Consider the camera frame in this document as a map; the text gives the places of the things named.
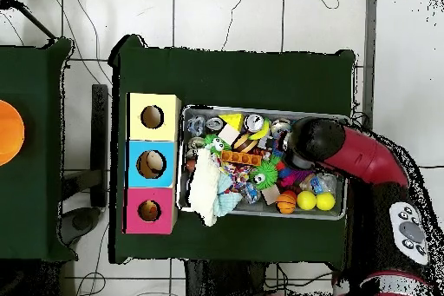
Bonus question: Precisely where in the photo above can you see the green spiky ball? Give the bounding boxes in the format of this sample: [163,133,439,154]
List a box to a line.
[249,162,278,188]
[203,135,232,157]

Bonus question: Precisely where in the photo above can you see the colourful patterned cloth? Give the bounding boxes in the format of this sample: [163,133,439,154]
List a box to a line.
[223,165,254,192]

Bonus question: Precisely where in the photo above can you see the cream yellow waffle cloth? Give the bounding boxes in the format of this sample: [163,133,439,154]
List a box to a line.
[188,148,223,227]

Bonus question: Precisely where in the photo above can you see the mint green waffle cloth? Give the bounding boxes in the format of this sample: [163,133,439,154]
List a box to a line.
[213,170,244,218]

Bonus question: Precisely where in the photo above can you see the purple spiky ball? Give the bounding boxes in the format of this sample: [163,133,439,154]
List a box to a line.
[279,163,317,187]

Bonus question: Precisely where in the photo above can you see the yellow plush duck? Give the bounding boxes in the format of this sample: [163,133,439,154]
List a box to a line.
[140,201,160,221]

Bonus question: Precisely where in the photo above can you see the wooden box with three holes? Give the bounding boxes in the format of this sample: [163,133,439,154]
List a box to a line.
[124,92,183,235]

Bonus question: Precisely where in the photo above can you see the wooden cube block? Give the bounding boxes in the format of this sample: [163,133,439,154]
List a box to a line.
[261,184,282,206]
[218,125,241,146]

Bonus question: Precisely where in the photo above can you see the small orange plastic block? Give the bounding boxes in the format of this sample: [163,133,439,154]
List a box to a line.
[221,149,264,168]

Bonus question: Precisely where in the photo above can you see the silver metal can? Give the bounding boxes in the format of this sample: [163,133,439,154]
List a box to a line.
[244,113,265,134]
[205,116,225,134]

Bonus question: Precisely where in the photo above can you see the yellow plastic block toy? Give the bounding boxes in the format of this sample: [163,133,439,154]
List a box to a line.
[219,113,245,132]

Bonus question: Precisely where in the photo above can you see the yellow toy banana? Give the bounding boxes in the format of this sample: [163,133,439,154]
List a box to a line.
[248,119,271,141]

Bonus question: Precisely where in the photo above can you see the dark green table cloth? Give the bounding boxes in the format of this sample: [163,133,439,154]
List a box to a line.
[109,34,358,265]
[0,38,74,261]

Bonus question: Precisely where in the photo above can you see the small orange basketball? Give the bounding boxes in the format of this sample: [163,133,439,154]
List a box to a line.
[277,193,297,214]

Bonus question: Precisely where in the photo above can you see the yellow ball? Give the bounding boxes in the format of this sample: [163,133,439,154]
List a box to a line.
[315,191,336,213]
[297,191,317,212]

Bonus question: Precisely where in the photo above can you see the orange plate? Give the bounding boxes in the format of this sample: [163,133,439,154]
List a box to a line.
[0,100,25,168]

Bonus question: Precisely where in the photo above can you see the shallow wire mesh bin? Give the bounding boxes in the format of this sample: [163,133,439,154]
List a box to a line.
[179,104,350,220]

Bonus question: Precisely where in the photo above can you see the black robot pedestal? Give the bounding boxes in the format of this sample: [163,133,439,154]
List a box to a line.
[183,260,278,296]

